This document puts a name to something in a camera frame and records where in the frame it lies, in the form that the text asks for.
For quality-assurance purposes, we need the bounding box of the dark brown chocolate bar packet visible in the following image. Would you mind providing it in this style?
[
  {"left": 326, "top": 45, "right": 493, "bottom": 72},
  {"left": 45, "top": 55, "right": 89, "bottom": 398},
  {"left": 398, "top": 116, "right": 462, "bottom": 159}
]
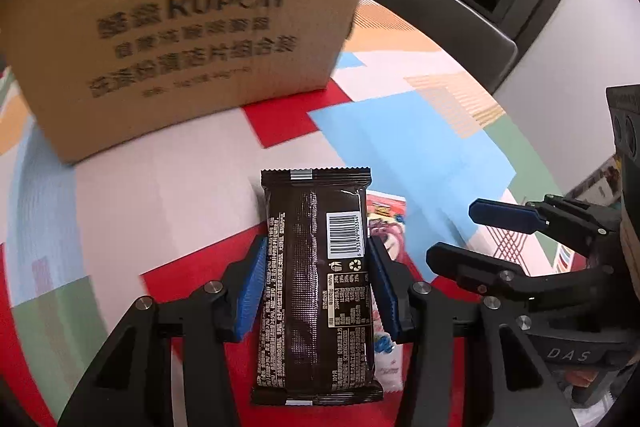
[{"left": 252, "top": 167, "right": 383, "bottom": 407}]

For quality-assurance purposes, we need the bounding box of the white red snack packet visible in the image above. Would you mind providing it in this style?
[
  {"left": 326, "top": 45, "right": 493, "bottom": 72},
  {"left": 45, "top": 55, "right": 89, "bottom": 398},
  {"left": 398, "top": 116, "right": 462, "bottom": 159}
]
[{"left": 364, "top": 188, "right": 409, "bottom": 393}]

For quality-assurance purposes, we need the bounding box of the colourful patterned tablecloth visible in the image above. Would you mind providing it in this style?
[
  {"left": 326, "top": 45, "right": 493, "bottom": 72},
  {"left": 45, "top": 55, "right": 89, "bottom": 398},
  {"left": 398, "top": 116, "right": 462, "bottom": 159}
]
[{"left": 1, "top": 0, "right": 558, "bottom": 426}]

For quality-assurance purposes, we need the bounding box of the dark chair right near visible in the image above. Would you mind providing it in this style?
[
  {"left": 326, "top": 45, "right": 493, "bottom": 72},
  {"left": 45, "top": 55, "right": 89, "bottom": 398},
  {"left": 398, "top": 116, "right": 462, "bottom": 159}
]
[{"left": 375, "top": 0, "right": 518, "bottom": 93}]

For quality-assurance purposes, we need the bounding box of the brown cardboard box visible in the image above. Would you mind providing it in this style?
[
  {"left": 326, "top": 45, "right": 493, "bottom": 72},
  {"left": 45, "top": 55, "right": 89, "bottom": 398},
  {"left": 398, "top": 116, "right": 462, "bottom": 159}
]
[{"left": 1, "top": 0, "right": 360, "bottom": 164}]

